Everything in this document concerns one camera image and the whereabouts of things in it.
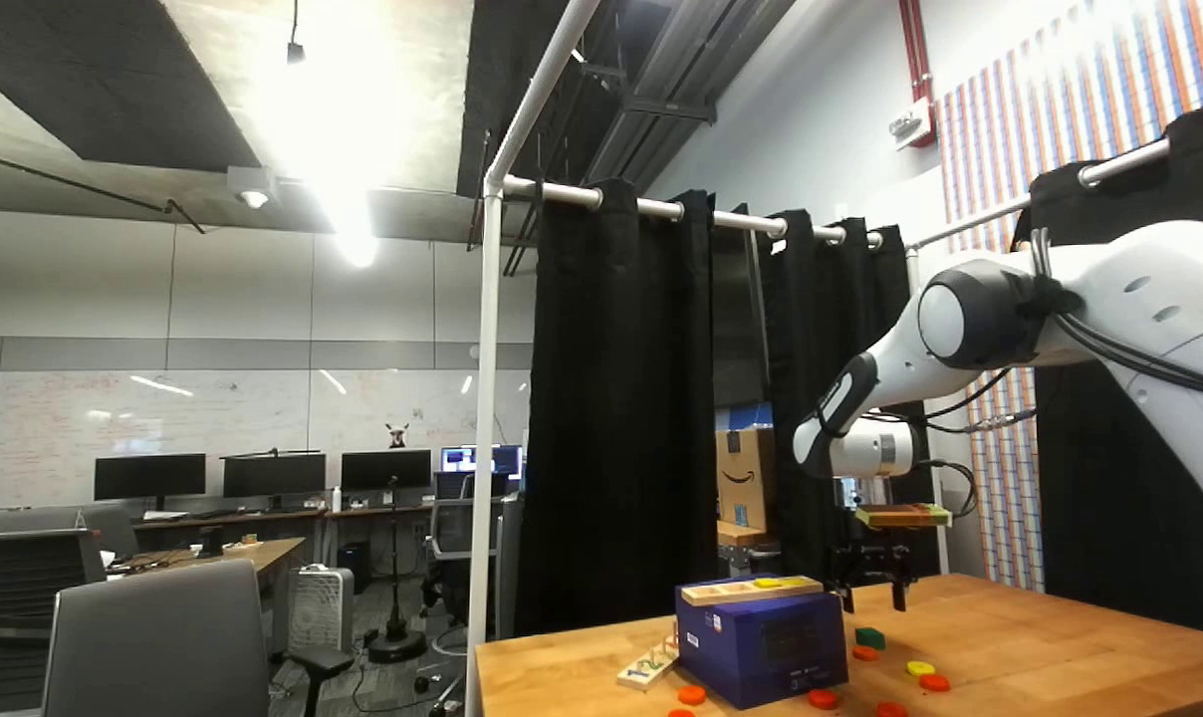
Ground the grey office chair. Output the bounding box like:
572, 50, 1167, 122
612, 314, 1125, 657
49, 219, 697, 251
38, 555, 276, 717

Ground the black pendant lamp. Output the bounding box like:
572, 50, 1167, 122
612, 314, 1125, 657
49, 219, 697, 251
283, 0, 311, 69

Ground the black computer monitor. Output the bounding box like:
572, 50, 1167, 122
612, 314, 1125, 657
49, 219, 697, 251
93, 451, 212, 508
220, 451, 329, 504
339, 446, 439, 498

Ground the monitor with blue screen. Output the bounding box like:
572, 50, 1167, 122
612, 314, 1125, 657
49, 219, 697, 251
439, 441, 526, 486

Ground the long office desk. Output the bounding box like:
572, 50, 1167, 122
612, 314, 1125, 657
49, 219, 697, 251
129, 492, 439, 532

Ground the cardboard shipping box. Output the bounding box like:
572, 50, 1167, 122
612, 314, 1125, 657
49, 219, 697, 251
714, 405, 778, 532

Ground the red pipe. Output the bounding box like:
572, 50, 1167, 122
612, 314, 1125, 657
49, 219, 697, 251
898, 0, 945, 152

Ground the stand with round base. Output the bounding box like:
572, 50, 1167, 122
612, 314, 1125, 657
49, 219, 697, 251
357, 418, 435, 668

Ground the white computer tower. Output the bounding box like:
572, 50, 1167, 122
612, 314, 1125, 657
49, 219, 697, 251
292, 563, 357, 657

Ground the wooden plank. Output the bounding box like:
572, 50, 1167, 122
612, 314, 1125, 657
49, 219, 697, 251
677, 572, 830, 611

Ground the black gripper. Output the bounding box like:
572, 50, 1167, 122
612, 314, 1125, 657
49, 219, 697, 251
830, 523, 928, 616

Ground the white patterned strip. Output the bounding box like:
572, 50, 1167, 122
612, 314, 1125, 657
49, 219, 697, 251
612, 638, 685, 692

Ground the black office chair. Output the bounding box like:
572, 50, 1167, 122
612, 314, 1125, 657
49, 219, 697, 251
0, 526, 109, 714

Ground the white pipe frame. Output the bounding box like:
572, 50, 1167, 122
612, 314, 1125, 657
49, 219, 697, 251
463, 0, 609, 717

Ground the grey curtain rod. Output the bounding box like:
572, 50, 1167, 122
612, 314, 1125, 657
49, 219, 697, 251
1077, 134, 1176, 191
498, 170, 891, 253

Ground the white fire alarm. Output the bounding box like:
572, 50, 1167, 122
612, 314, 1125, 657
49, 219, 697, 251
890, 101, 935, 146

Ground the wooden desk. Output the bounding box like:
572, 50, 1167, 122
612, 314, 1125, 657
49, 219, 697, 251
109, 532, 311, 585

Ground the blue cardboard box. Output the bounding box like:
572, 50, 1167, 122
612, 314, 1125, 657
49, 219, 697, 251
672, 585, 854, 714

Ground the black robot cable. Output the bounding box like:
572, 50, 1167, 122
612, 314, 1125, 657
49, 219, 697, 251
917, 228, 1203, 441

